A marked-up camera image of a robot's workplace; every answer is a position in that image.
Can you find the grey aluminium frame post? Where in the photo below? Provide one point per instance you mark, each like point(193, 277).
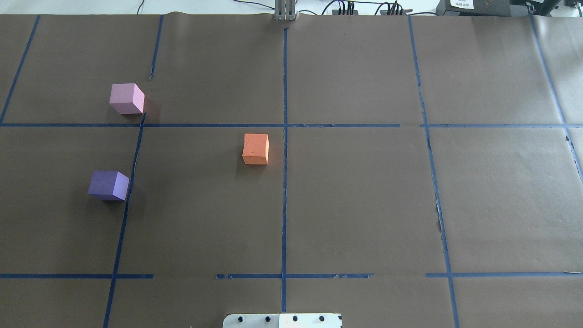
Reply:
point(285, 10)

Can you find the pink foam cube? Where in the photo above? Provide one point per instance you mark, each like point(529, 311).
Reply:
point(127, 98)

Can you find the black usb hub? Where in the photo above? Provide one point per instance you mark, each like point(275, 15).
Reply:
point(345, 8)
point(392, 9)

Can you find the orange foam cube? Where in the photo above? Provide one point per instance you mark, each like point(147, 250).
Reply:
point(256, 149)

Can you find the purple foam cube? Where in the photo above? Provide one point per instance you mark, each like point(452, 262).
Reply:
point(108, 185)

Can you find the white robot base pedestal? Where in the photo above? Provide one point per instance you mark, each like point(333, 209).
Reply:
point(283, 320)

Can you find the black computer box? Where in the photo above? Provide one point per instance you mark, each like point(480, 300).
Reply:
point(498, 8)

